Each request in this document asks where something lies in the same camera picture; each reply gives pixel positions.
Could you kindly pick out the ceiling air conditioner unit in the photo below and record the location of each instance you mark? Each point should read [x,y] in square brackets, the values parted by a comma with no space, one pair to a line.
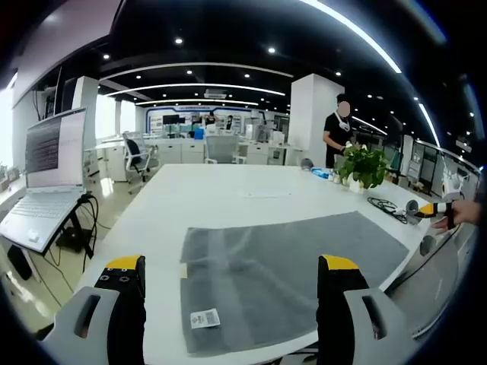
[215,94]

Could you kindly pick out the white low cabinet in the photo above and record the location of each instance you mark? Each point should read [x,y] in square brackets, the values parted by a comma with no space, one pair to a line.
[179,152]

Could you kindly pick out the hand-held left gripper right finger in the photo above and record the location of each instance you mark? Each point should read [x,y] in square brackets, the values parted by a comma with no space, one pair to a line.
[335,304]

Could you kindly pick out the green potted plant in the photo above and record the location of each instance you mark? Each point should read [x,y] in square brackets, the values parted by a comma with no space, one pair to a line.
[363,163]

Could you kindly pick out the black laptop stand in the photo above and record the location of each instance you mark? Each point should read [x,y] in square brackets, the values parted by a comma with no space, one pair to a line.
[84,232]

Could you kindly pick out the grey towel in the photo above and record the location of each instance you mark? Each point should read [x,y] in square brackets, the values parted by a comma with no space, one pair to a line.
[266,266]

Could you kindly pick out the person's right hand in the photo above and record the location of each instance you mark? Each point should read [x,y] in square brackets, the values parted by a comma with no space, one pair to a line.
[466,214]

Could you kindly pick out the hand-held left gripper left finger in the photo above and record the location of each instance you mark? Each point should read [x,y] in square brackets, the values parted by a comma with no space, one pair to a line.
[121,304]

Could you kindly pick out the white table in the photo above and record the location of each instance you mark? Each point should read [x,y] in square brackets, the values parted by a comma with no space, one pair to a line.
[213,197]

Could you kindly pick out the grey round object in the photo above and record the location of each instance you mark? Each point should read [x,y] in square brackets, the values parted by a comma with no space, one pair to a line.
[307,164]
[412,213]
[428,245]

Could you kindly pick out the white and black office chair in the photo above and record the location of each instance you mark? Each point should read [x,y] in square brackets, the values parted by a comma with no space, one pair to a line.
[135,152]

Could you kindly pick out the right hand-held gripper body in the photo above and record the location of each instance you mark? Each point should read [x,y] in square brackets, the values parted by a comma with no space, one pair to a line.
[452,188]

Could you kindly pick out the grey office chair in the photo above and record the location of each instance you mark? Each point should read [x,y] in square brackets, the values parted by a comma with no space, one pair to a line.
[221,149]

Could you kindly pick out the blue packet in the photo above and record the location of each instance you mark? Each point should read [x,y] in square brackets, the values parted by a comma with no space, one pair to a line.
[321,172]

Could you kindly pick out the white laptop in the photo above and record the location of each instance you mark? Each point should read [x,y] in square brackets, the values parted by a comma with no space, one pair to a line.
[57,152]

